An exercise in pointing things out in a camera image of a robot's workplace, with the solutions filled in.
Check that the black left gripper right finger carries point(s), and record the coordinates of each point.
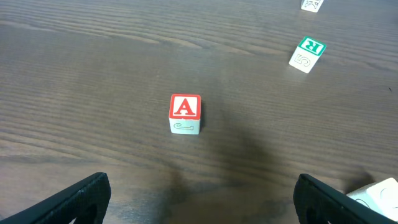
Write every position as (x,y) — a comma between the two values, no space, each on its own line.
(317,203)

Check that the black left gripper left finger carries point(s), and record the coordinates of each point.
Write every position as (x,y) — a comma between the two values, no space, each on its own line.
(83,202)

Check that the red letter A block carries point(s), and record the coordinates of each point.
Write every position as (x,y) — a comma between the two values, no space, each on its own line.
(185,114)

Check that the yellow faced wooden block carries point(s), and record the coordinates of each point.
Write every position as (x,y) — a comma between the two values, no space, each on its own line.
(379,196)

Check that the green letter R block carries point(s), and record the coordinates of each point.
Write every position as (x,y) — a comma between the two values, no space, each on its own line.
(307,54)

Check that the white block far top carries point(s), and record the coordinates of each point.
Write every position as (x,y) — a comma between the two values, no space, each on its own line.
(311,5)

